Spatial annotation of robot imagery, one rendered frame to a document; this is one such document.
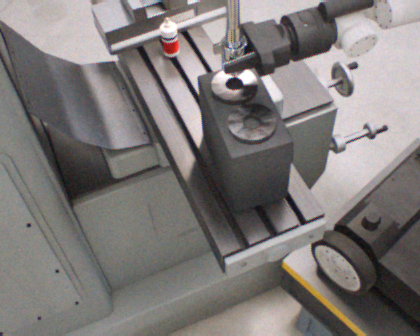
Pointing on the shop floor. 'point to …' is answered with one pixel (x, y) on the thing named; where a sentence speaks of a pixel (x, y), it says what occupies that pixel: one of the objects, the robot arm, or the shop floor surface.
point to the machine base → (180, 297)
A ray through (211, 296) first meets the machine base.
